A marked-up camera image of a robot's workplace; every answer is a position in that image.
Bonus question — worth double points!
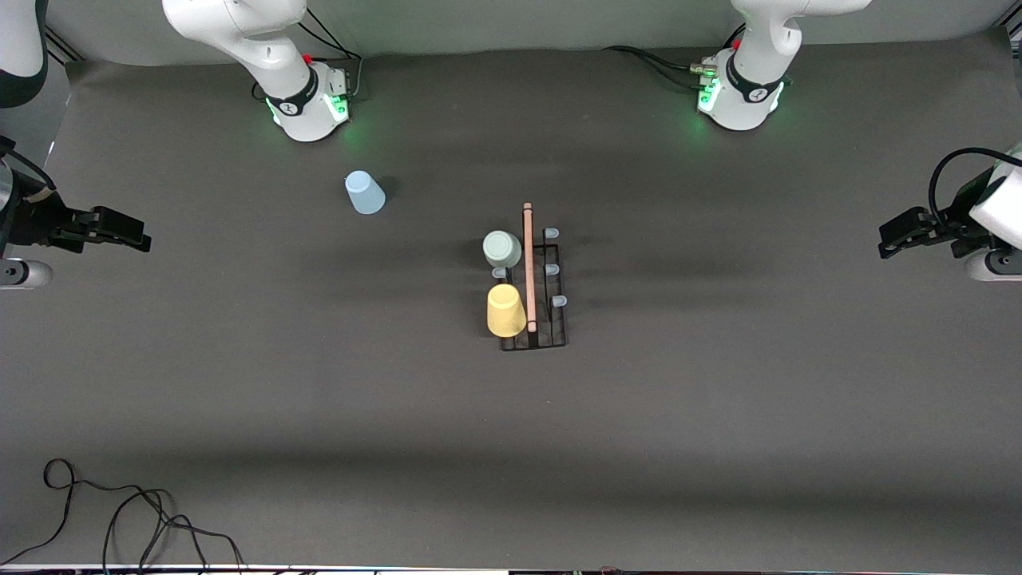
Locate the pale green plastic cup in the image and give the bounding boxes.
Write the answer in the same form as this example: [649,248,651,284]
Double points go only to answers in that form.
[482,230,523,270]

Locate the dark grey table mat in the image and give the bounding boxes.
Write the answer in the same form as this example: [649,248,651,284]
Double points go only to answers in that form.
[0,28,1022,569]

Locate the loose black tangled cable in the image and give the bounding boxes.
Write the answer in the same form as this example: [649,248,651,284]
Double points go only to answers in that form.
[0,458,248,575]

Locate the black left base cables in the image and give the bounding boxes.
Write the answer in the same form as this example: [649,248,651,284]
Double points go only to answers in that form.
[601,24,747,90]

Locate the yellow plastic cup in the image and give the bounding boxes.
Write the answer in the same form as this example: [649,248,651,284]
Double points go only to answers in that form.
[487,284,528,338]

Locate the light blue plastic cup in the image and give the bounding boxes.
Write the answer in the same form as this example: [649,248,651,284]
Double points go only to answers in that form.
[344,170,386,216]

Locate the black wire cup holder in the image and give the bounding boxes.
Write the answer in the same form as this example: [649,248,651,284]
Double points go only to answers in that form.
[492,202,568,352]

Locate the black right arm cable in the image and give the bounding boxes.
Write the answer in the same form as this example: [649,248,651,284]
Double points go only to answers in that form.
[0,136,58,196]

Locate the black right base cables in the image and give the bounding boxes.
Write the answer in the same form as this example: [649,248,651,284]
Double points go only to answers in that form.
[252,4,366,103]

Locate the black frame rail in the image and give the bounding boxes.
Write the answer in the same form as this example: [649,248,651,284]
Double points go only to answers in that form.
[44,24,82,65]

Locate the black base cables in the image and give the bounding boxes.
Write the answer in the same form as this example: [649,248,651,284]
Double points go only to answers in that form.
[252,4,366,103]
[601,24,747,90]

